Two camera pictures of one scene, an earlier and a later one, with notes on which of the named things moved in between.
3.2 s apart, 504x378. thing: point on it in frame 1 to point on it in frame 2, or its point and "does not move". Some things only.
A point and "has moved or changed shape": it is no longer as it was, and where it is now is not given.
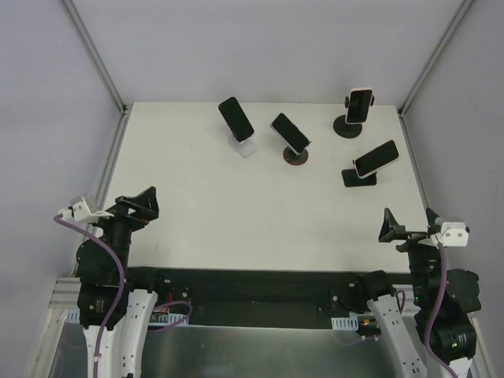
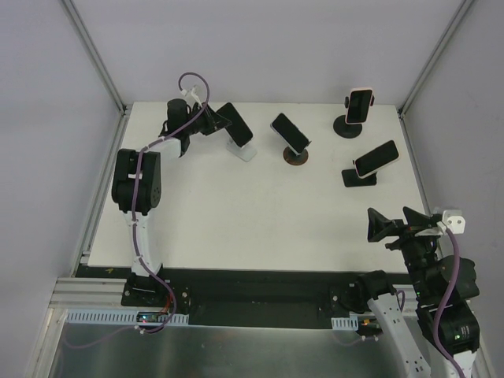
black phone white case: [293, 135] does not move
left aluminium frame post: [96, 57] does not move
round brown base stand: [290, 157] does not move
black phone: [238, 120] has moved or changed shape
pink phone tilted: [381, 157] does not move
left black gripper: [131, 213] to [209, 119]
